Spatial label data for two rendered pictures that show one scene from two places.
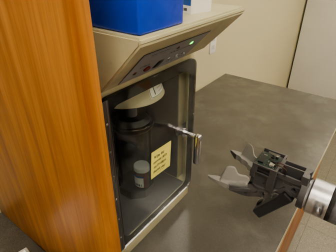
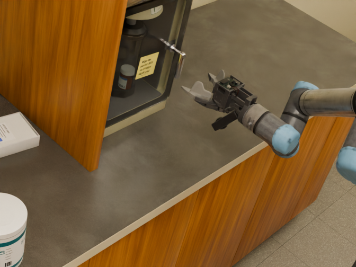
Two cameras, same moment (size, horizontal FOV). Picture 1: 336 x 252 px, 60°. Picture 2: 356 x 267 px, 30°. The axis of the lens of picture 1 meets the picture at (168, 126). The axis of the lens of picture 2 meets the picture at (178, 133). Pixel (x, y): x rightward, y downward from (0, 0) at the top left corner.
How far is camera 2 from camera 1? 123 cm
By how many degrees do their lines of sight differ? 8
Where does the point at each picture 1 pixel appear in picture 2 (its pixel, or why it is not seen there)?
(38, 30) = not seen: outside the picture
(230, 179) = (197, 92)
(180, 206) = (154, 116)
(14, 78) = not seen: outside the picture
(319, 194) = (253, 113)
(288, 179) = (237, 99)
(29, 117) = (72, 13)
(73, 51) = not seen: outside the picture
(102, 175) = (112, 59)
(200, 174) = (181, 96)
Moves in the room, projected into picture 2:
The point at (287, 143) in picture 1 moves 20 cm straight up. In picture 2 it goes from (286, 89) to (304, 42)
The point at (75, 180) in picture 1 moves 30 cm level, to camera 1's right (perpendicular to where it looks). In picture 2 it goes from (92, 59) to (208, 87)
